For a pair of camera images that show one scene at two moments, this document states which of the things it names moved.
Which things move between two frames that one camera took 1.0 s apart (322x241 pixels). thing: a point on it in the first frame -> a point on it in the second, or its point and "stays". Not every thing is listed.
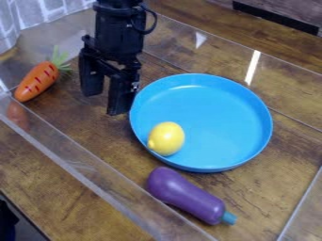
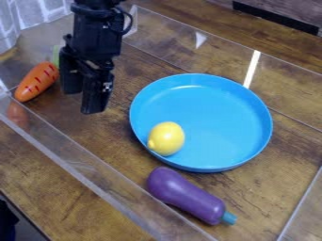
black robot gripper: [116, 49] -> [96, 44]
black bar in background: [275, 18] stays
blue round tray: [224, 117] stays
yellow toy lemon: [165, 138] stays
